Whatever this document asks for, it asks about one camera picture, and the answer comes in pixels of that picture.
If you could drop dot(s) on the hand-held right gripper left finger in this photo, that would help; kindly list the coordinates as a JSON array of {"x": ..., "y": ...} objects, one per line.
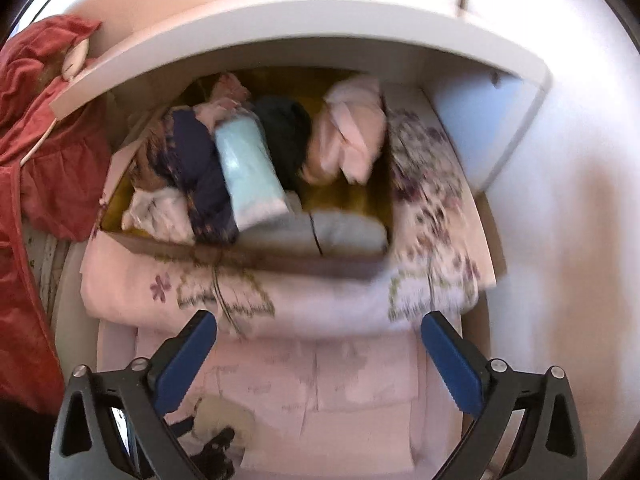
[{"x": 185, "y": 365}]

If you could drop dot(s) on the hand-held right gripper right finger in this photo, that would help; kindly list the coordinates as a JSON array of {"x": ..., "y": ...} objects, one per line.
[{"x": 450, "y": 365}]

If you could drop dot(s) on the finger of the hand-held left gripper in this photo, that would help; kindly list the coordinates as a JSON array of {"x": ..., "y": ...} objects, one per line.
[{"x": 215, "y": 447}]

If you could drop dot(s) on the white buttoned cloth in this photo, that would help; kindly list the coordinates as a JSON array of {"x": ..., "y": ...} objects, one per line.
[{"x": 155, "y": 215}]

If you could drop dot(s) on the purple knitted sock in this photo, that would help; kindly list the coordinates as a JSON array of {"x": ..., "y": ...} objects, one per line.
[{"x": 350, "y": 232}]

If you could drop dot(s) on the dark olive plastic tray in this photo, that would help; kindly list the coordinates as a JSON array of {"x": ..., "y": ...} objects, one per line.
[{"x": 345, "y": 200}]

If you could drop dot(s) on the light blue plastic-wrapped packet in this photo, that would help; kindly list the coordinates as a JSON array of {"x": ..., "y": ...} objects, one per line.
[{"x": 245, "y": 170}]

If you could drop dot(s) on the navy lace underwear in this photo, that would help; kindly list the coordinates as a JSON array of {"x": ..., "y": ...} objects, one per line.
[{"x": 192, "y": 160}]

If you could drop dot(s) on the peach bra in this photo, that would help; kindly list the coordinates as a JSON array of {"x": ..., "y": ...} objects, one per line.
[{"x": 350, "y": 130}]

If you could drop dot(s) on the black knitted sock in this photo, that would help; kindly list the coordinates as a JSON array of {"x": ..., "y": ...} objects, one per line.
[{"x": 285, "y": 130}]

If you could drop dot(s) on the pink ruffled cloth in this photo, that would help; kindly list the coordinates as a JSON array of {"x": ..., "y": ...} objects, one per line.
[{"x": 227, "y": 92}]

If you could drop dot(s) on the layer of glossy paper sheets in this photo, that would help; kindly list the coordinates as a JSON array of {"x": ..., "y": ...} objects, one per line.
[{"x": 325, "y": 375}]

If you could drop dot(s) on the white floral embroidered cloth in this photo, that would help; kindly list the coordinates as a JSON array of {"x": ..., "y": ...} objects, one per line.
[{"x": 325, "y": 305}]

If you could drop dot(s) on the red velvet blanket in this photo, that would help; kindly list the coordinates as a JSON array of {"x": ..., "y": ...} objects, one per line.
[{"x": 50, "y": 185}]

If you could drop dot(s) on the red velvet pillow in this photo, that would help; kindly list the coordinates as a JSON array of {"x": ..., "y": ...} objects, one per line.
[{"x": 65, "y": 30}]

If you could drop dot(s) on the white nightstand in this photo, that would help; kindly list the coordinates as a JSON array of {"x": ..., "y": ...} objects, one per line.
[{"x": 300, "y": 25}]

